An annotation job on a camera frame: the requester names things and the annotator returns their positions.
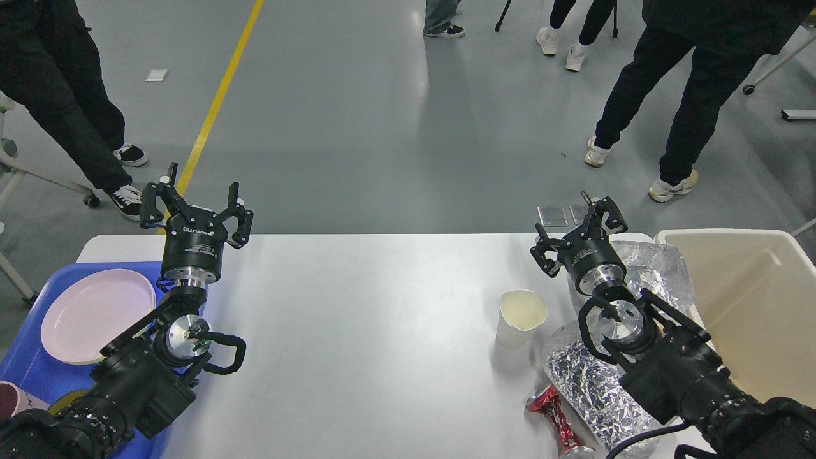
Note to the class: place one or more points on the dark blue mug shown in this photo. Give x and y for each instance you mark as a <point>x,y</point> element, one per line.
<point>65,401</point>

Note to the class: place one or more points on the right metal floor plate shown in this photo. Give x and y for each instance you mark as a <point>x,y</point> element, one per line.
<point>579,213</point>

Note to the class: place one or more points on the person in black pants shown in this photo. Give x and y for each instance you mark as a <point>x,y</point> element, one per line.
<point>725,40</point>

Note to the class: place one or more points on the white paper on floor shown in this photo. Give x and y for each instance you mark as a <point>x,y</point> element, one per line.
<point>157,75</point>

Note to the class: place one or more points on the metal floor plate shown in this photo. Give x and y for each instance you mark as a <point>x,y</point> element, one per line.
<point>579,213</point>
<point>552,216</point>

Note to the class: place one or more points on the foil tray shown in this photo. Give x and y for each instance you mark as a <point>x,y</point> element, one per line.
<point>593,389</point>
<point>658,267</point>

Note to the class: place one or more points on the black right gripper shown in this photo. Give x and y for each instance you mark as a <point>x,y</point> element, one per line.
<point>594,266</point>

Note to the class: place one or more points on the pink mug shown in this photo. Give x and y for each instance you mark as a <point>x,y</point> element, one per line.
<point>15,400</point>

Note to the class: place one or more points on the white chair leg right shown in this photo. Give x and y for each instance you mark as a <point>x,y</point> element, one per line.
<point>750,88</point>

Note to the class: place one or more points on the beige plastic bin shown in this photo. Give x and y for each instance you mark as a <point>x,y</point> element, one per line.
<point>755,294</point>

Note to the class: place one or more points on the left metal floor plate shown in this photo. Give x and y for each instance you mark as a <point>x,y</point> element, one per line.
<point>552,216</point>

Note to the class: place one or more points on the pink plate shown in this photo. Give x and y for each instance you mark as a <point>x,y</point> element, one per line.
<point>93,311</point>

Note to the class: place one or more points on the blue plastic tray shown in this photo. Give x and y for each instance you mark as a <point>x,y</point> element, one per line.
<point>30,367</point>

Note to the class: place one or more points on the white chair base left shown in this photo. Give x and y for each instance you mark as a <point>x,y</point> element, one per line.
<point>17,170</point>

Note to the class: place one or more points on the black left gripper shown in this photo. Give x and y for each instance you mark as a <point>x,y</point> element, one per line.
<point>195,236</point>

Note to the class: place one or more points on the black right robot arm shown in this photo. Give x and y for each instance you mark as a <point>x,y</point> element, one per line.
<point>668,367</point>

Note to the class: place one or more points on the white paper cup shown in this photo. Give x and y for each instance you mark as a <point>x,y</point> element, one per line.
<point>521,312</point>

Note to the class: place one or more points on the person in grey jeans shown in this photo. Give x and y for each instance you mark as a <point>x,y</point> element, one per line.
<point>439,16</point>

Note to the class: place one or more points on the crushed red can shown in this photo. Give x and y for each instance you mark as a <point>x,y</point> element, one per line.
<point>548,402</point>

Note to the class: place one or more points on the far foil tray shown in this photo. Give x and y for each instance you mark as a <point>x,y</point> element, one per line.
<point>658,267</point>

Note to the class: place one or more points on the white bar on floor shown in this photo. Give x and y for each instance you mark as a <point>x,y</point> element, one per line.
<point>798,114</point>

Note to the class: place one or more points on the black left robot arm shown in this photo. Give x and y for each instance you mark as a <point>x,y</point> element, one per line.
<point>148,372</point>

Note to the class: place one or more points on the near foil tray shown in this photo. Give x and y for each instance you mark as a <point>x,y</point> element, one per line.
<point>593,389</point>

